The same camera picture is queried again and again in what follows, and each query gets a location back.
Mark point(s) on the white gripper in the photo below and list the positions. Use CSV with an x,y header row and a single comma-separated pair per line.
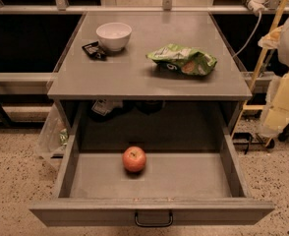
x,y
277,113

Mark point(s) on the red apple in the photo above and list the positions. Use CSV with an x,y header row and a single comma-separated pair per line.
x,y
134,159

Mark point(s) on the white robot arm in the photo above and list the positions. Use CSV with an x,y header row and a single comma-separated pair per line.
x,y
283,48

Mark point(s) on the grey open drawer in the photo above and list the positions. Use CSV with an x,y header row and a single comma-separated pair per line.
x,y
192,170

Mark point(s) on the grey counter cabinet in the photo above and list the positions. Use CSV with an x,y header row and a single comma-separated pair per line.
x,y
130,75

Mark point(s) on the green chip bag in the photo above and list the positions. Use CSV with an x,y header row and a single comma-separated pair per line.
x,y
184,60

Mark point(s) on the white ceramic bowl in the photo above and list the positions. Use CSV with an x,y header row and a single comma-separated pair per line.
x,y
114,36

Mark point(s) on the white label tag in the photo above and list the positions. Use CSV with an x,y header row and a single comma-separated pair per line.
x,y
104,107

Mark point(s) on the small black snack packet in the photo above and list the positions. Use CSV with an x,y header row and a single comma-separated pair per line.
x,y
94,51

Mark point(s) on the clear plastic bag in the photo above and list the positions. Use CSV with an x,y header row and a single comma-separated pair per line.
x,y
53,136

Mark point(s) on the yellow ladder frame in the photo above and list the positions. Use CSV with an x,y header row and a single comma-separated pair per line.
x,y
265,56

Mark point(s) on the black drawer handle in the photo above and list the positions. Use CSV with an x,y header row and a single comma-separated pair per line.
x,y
153,220

